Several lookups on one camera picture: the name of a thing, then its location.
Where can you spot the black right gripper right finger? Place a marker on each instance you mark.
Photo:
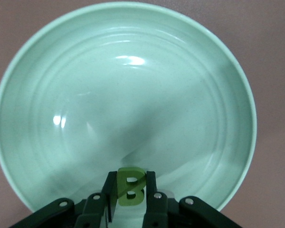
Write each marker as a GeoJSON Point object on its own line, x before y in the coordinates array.
{"type": "Point", "coordinates": [156, 209]}

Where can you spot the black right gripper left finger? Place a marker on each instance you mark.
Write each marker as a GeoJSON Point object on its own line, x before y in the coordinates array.
{"type": "Point", "coordinates": [92, 209]}

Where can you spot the green wooden letter B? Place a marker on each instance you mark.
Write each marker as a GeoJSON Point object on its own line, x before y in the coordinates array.
{"type": "Point", "coordinates": [122, 187]}

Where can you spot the green round plate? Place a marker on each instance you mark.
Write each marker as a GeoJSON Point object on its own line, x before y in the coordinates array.
{"type": "Point", "coordinates": [123, 95]}

